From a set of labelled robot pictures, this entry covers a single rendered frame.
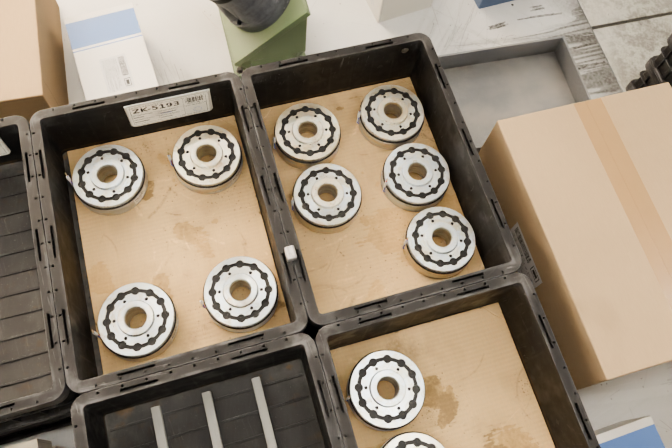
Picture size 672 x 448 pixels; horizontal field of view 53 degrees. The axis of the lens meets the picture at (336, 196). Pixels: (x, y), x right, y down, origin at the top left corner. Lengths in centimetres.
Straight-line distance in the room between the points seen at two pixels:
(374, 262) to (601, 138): 40
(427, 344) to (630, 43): 170
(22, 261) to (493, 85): 87
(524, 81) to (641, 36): 120
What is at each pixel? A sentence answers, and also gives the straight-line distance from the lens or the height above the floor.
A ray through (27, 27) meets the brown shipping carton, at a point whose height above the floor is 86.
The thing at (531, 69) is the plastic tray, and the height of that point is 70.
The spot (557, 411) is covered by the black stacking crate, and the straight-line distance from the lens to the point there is 97.
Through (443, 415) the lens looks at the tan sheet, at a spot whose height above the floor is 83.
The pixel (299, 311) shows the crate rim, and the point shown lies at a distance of 87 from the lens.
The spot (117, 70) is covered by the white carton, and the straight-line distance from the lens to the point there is 121.
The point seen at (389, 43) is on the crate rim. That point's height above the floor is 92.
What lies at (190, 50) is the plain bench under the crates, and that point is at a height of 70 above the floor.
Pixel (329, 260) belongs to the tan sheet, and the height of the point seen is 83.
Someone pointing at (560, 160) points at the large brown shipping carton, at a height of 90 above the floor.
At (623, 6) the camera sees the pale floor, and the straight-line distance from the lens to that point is 257.
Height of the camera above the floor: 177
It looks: 66 degrees down
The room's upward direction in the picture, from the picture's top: 10 degrees clockwise
